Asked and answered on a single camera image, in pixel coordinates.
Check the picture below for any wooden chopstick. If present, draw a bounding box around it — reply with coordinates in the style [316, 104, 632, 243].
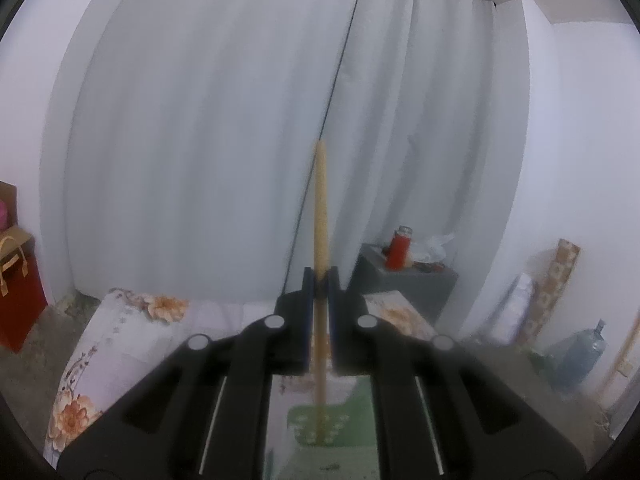
[312, 141, 332, 448]

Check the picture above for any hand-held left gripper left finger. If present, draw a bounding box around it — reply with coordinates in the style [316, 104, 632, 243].
[56, 266, 317, 480]

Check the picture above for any green plastic utensil holder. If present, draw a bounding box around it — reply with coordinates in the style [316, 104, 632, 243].
[272, 402, 386, 480]

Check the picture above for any red gift bag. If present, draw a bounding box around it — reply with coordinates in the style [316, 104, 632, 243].
[0, 232, 48, 353]

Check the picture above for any white plastic bag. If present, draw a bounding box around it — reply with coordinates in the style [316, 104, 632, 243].
[411, 232, 457, 263]

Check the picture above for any grey cabinet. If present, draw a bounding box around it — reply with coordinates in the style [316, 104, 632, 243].
[347, 242, 459, 328]

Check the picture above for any blue water jug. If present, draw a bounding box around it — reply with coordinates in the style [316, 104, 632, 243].
[547, 319, 608, 393]

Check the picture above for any floral tablecloth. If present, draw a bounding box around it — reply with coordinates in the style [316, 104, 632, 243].
[44, 287, 436, 466]

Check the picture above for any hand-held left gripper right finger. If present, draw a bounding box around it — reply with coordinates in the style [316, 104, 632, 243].
[327, 266, 587, 480]

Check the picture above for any red bottle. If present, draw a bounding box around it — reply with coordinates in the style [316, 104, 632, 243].
[385, 226, 414, 271]

